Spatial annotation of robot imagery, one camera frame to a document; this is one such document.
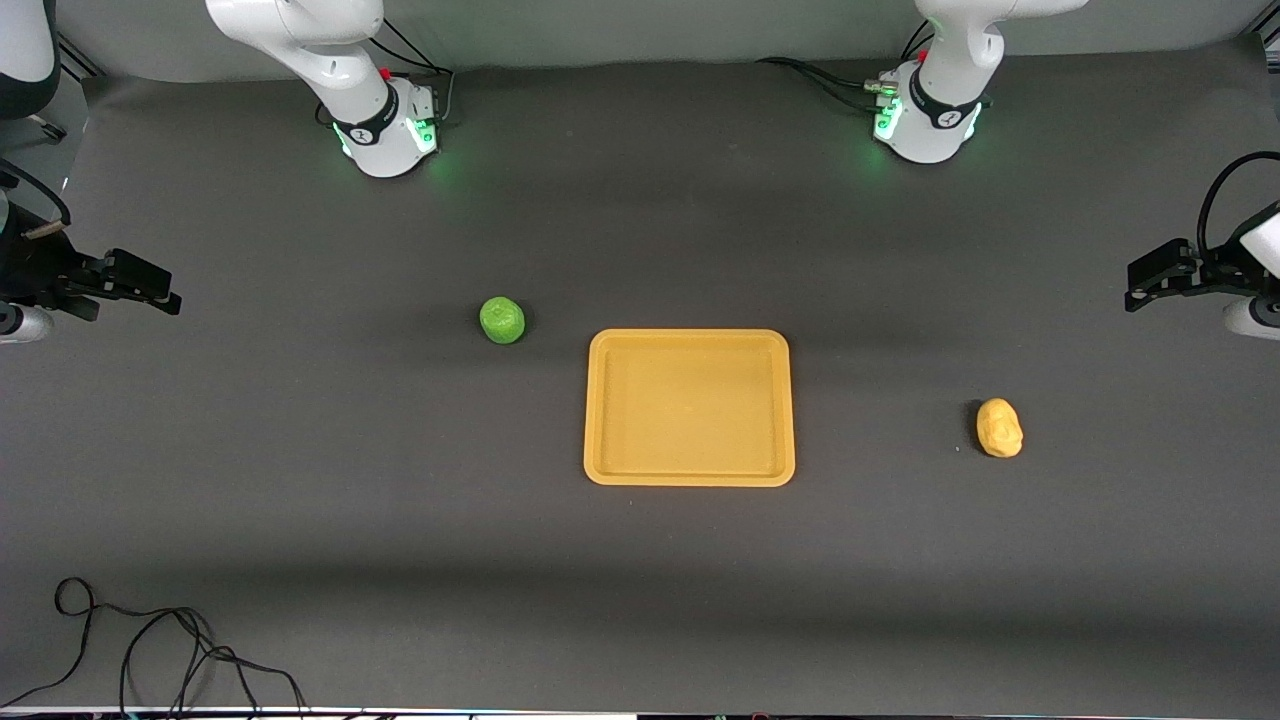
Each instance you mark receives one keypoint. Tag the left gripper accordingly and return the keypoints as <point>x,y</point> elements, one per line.
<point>1222,268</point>

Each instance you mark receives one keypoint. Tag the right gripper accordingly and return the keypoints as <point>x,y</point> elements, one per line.
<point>30,270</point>

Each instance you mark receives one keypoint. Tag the yellow potato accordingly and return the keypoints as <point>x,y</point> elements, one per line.
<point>1000,428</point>

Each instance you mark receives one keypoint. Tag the green apple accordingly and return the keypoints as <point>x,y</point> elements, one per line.
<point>502,320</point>

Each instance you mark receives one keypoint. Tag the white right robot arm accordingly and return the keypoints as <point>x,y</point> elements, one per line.
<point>350,60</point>

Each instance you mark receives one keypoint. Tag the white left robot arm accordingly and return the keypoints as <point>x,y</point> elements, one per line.
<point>950,60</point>

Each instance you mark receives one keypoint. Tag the yellow plastic tray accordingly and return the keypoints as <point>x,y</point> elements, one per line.
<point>690,410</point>

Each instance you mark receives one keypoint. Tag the thin metal rod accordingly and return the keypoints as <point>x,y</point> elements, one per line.
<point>50,128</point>

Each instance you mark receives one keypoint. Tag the dark grey table mat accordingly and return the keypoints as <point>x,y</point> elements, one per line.
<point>640,600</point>

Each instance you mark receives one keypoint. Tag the aluminium frame rail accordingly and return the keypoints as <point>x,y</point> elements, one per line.
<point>80,58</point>

